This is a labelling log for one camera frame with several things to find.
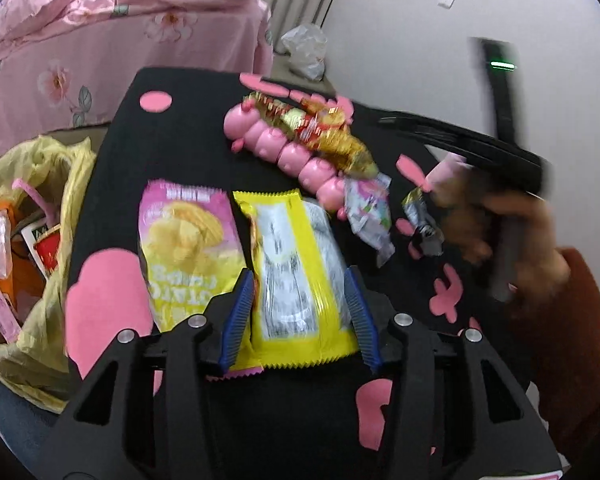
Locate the white plastic bag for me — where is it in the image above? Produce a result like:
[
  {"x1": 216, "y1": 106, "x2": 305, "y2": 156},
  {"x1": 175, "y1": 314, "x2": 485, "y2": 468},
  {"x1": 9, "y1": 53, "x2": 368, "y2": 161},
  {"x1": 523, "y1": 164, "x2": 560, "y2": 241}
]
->
[{"x1": 279, "y1": 22, "x2": 328, "y2": 81}]

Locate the person's right hand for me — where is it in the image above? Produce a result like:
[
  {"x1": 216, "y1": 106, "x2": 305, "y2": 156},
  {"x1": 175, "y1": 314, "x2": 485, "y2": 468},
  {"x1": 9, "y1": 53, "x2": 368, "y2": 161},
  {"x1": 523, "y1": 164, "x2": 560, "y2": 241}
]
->
[{"x1": 432, "y1": 172, "x2": 571, "y2": 306}]

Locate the bed with pink bedding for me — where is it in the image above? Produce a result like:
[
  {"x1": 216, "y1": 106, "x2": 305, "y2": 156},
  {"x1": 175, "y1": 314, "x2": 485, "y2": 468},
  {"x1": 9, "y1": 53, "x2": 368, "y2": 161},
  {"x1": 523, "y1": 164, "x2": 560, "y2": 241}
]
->
[{"x1": 0, "y1": 0, "x2": 276, "y2": 148}]

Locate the yellow plastic trash bag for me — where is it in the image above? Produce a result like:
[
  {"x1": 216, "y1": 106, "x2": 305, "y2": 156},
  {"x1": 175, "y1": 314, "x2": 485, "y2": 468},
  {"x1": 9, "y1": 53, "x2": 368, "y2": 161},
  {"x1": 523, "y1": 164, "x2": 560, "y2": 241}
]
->
[{"x1": 0, "y1": 135, "x2": 98, "y2": 416}]

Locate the small silver and black wrapper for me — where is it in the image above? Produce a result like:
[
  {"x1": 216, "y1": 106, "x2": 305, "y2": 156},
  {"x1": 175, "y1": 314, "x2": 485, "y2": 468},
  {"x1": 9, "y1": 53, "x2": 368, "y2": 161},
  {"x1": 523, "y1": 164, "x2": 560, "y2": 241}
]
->
[{"x1": 401, "y1": 186, "x2": 446, "y2": 257}]

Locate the pink caterpillar toy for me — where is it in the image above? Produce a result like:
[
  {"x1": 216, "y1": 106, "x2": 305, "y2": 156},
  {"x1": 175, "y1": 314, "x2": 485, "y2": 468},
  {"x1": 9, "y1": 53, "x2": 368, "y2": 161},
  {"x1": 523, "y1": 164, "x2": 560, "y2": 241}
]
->
[{"x1": 223, "y1": 100, "x2": 348, "y2": 221}]

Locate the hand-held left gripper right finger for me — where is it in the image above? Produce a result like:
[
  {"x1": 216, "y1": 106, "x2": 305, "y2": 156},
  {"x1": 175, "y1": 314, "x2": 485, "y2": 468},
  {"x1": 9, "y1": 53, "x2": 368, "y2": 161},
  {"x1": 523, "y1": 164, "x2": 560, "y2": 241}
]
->
[{"x1": 343, "y1": 265, "x2": 563, "y2": 480}]

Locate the black tablecloth with pink shapes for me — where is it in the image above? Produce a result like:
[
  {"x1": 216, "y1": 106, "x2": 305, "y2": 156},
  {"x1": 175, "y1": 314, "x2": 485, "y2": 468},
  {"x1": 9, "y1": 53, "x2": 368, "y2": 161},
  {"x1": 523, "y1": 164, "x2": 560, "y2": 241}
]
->
[{"x1": 62, "y1": 66, "x2": 546, "y2": 480}]

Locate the gold and red wrapper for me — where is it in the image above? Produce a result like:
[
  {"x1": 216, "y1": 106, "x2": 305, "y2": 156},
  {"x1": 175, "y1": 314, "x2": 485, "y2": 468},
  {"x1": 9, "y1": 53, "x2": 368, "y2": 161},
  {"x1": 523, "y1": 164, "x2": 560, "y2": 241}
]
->
[{"x1": 245, "y1": 92, "x2": 381, "y2": 178}]

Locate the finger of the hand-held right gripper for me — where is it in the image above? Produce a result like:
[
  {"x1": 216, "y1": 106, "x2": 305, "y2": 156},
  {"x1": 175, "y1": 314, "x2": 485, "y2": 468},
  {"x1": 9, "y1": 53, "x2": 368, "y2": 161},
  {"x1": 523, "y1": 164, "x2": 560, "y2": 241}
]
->
[
  {"x1": 422, "y1": 140, "x2": 553, "y2": 196},
  {"x1": 377, "y1": 114, "x2": 546, "y2": 163}
]

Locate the pink potato chips packet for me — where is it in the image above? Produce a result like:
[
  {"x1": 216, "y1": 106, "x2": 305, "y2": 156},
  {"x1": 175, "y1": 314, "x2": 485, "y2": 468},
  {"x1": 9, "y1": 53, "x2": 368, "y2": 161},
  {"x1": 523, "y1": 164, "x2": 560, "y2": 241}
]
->
[{"x1": 137, "y1": 180, "x2": 265, "y2": 380}]

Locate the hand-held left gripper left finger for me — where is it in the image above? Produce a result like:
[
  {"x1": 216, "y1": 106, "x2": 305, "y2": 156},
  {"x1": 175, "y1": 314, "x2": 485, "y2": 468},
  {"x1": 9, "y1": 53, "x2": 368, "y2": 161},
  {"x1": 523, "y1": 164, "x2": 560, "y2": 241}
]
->
[{"x1": 45, "y1": 269, "x2": 257, "y2": 480}]

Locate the small colourful wrapper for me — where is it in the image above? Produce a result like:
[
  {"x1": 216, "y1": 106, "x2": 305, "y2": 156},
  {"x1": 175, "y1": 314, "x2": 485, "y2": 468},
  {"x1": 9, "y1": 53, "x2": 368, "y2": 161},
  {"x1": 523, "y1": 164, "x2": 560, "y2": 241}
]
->
[{"x1": 342, "y1": 172, "x2": 396, "y2": 268}]

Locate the person's right forearm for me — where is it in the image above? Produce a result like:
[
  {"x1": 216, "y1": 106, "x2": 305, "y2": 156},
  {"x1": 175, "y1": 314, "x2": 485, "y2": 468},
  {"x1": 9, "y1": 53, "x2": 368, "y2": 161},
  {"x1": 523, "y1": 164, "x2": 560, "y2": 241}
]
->
[{"x1": 510, "y1": 247, "x2": 600, "y2": 466}]

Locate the orange snack packet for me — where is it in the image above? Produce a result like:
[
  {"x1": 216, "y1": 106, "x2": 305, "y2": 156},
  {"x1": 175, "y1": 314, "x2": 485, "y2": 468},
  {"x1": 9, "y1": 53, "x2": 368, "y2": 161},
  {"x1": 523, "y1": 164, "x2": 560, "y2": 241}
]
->
[{"x1": 0, "y1": 200, "x2": 48, "y2": 321}]

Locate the person's leg in jeans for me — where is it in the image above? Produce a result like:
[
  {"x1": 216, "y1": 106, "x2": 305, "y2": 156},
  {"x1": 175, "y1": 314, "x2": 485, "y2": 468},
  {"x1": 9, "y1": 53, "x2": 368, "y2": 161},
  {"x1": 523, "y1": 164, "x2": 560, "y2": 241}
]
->
[{"x1": 0, "y1": 375, "x2": 66, "y2": 466}]

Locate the yellow snack packet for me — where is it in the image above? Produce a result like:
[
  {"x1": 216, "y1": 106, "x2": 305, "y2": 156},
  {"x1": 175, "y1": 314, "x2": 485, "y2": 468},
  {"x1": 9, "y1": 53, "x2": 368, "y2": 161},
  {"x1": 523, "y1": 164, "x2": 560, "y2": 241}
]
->
[{"x1": 232, "y1": 189, "x2": 358, "y2": 367}]

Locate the pink cup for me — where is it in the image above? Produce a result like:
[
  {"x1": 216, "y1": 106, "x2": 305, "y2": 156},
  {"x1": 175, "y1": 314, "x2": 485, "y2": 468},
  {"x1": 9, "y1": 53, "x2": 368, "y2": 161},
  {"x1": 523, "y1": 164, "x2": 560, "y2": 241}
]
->
[{"x1": 425, "y1": 152, "x2": 468, "y2": 193}]

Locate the green and white packet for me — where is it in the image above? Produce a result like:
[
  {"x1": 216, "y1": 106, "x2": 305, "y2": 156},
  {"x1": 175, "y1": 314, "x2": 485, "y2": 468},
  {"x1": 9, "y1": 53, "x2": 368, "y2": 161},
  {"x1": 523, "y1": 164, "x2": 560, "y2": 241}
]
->
[{"x1": 21, "y1": 220, "x2": 63, "y2": 278}]

